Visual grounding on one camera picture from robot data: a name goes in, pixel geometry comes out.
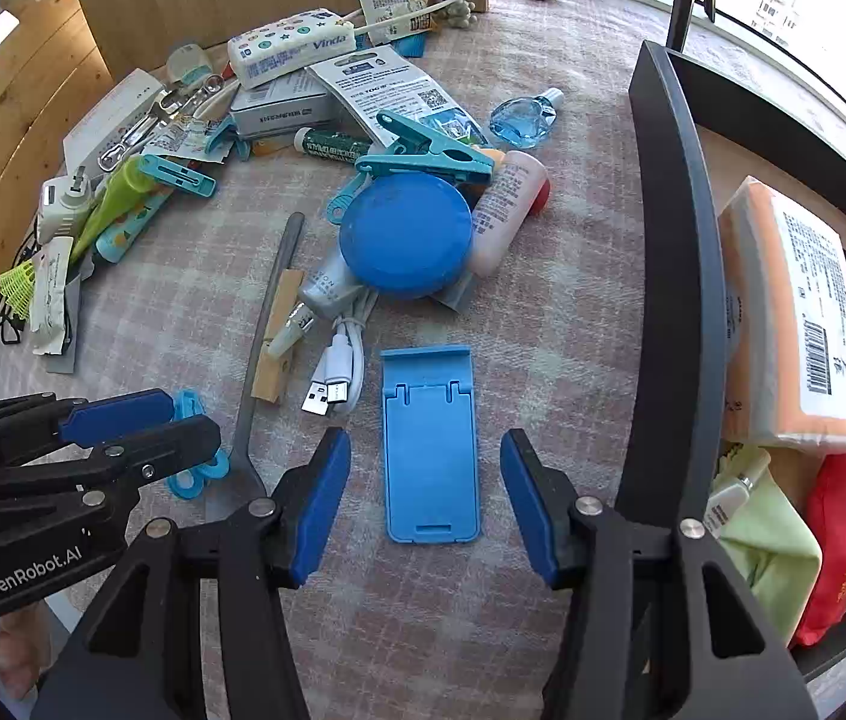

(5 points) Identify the blue glass bottle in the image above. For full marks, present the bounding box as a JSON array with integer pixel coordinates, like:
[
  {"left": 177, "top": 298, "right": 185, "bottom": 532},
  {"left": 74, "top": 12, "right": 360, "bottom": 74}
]
[{"left": 488, "top": 87, "right": 566, "bottom": 148}]

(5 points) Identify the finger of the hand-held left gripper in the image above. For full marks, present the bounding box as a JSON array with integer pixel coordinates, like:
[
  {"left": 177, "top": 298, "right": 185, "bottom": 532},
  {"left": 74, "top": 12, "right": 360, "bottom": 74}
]
[
  {"left": 0, "top": 388, "right": 176, "bottom": 477},
  {"left": 0, "top": 414, "right": 224, "bottom": 542}
]

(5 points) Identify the grey bead bunch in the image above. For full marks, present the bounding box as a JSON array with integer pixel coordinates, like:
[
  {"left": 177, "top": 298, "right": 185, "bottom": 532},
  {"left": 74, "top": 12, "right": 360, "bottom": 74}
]
[{"left": 426, "top": 0, "right": 478, "bottom": 30}]

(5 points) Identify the blue phone stand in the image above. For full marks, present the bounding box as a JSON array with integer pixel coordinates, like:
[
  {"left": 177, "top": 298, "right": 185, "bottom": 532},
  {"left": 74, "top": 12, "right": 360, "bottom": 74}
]
[{"left": 379, "top": 345, "right": 482, "bottom": 545}]

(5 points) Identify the white plastic handle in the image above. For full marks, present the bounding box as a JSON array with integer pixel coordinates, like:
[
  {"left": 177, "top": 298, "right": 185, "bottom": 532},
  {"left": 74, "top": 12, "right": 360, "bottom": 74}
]
[{"left": 352, "top": 0, "right": 445, "bottom": 36}]

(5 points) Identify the teal clothes peg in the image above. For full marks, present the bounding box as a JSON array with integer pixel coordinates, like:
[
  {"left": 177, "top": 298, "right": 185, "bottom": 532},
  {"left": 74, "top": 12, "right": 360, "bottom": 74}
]
[{"left": 355, "top": 110, "right": 496, "bottom": 185}]

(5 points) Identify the white usb cable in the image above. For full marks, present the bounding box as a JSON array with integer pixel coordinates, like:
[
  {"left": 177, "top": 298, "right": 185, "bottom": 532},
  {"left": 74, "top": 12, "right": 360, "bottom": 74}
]
[{"left": 301, "top": 291, "right": 380, "bottom": 418}]

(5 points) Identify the pink plaid desktop cloth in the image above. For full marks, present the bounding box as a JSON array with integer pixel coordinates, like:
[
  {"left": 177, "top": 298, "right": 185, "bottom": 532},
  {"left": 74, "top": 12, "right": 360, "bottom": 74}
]
[{"left": 0, "top": 0, "right": 791, "bottom": 720}]

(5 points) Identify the light blue flat holder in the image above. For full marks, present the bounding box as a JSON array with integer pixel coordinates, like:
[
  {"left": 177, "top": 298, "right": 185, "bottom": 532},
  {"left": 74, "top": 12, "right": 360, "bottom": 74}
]
[{"left": 136, "top": 153, "right": 218, "bottom": 199}]

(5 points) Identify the white dotted tissue pack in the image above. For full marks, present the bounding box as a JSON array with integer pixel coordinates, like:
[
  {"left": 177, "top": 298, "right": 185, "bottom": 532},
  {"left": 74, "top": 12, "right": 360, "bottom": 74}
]
[{"left": 226, "top": 7, "right": 357, "bottom": 88}]

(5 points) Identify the wooden slatted panel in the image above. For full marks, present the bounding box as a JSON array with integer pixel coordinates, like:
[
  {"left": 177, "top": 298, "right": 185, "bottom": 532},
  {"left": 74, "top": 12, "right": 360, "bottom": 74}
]
[{"left": 0, "top": 0, "right": 113, "bottom": 192}]

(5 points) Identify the light green cloth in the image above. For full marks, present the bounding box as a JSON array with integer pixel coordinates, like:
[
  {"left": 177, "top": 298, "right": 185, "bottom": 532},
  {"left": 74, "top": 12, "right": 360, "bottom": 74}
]
[{"left": 714, "top": 448, "right": 823, "bottom": 647}]

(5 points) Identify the grey squeeze tube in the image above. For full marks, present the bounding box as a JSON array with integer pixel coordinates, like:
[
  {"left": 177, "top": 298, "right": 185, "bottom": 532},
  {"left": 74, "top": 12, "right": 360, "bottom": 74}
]
[{"left": 295, "top": 246, "right": 365, "bottom": 320}]

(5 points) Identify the teal patterned tube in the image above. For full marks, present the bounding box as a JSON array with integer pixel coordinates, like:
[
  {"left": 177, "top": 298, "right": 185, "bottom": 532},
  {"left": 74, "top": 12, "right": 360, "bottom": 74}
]
[{"left": 92, "top": 190, "right": 170, "bottom": 265}]

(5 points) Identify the printed card package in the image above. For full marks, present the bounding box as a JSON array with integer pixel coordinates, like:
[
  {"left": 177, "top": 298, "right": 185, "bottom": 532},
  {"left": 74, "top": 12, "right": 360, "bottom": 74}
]
[{"left": 306, "top": 48, "right": 493, "bottom": 152}]

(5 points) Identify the green plastic tube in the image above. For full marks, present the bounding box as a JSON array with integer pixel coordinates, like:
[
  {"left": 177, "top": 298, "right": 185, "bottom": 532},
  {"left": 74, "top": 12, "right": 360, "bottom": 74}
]
[{"left": 69, "top": 156, "right": 169, "bottom": 265}]

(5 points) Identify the orange tissue pack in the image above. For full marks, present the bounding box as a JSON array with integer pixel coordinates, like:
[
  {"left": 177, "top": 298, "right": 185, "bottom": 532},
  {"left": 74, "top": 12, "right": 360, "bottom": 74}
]
[{"left": 717, "top": 175, "right": 846, "bottom": 455}]

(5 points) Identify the white foil packet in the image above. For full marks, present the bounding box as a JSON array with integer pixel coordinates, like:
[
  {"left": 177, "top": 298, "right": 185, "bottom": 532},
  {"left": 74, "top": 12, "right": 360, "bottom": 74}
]
[{"left": 30, "top": 235, "right": 76, "bottom": 357}]

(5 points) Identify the wooden clothespin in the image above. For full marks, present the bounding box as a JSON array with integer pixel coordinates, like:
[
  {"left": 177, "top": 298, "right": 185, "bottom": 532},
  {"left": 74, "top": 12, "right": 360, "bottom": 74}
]
[{"left": 250, "top": 270, "right": 306, "bottom": 405}]

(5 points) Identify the printed white sachet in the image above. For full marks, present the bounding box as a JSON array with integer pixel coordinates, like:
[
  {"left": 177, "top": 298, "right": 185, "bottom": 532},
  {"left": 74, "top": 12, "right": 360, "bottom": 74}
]
[{"left": 148, "top": 119, "right": 234, "bottom": 166}]

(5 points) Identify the black tray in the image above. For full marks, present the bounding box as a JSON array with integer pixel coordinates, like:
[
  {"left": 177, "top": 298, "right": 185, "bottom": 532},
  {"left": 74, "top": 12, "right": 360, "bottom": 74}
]
[{"left": 614, "top": 40, "right": 846, "bottom": 681}]

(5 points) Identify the white round plug device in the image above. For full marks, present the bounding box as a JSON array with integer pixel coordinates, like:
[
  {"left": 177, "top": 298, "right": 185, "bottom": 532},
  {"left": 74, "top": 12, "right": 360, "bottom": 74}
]
[{"left": 36, "top": 175, "right": 99, "bottom": 245}]

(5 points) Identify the white cardboard box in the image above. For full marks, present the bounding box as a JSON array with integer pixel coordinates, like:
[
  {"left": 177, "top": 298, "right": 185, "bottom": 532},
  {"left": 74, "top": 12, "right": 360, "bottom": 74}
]
[{"left": 63, "top": 67, "right": 170, "bottom": 175}]

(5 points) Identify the pink bottle red cap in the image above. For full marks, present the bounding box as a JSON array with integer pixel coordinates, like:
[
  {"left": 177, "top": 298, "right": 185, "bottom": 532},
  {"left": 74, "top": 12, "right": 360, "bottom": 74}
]
[{"left": 467, "top": 149, "right": 551, "bottom": 275}]

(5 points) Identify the blue round lid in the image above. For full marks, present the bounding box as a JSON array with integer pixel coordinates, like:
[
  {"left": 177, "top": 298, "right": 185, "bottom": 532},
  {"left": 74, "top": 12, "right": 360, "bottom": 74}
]
[{"left": 338, "top": 173, "right": 475, "bottom": 298}]

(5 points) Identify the red white snack sachet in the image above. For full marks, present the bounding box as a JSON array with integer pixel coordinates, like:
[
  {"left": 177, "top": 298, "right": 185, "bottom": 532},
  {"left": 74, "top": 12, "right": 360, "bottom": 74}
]
[{"left": 358, "top": 0, "right": 433, "bottom": 38}]

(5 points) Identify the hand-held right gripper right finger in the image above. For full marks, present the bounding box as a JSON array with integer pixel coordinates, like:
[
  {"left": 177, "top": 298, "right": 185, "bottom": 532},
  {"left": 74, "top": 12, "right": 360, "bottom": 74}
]
[{"left": 499, "top": 429, "right": 818, "bottom": 720}]

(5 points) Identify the small clear vial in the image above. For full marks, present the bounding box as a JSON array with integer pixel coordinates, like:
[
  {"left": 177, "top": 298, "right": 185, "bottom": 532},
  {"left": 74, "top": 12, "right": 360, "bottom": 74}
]
[{"left": 266, "top": 303, "right": 316, "bottom": 358}]

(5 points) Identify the small white bottle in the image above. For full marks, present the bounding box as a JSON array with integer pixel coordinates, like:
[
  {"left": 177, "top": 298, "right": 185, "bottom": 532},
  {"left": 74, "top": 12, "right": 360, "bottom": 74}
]
[{"left": 701, "top": 468, "right": 755, "bottom": 539}]

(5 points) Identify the red pouch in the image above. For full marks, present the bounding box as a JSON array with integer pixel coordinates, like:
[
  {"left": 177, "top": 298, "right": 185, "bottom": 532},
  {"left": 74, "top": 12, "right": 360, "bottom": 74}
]
[{"left": 790, "top": 451, "right": 846, "bottom": 650}]

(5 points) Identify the person's left hand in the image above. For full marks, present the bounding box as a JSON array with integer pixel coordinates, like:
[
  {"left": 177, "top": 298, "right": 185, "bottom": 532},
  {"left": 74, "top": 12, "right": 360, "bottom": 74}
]
[{"left": 0, "top": 606, "right": 58, "bottom": 700}]

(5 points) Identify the green clear tube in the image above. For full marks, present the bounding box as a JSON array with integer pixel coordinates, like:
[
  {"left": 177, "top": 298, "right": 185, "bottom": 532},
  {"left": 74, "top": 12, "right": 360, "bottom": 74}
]
[{"left": 293, "top": 127, "right": 376, "bottom": 167}]

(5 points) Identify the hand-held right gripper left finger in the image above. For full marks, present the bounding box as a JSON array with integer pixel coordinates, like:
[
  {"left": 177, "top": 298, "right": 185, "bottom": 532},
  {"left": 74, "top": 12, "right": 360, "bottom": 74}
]
[{"left": 31, "top": 427, "right": 353, "bottom": 720}]

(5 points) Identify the grey flat box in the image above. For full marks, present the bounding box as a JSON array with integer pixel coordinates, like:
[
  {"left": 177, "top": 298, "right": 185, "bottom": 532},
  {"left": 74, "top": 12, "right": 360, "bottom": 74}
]
[{"left": 229, "top": 82, "right": 343, "bottom": 138}]

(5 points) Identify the light blue plastic clip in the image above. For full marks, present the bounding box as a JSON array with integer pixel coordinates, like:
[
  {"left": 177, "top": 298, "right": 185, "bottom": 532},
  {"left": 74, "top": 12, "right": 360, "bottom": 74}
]
[{"left": 167, "top": 388, "right": 231, "bottom": 500}]

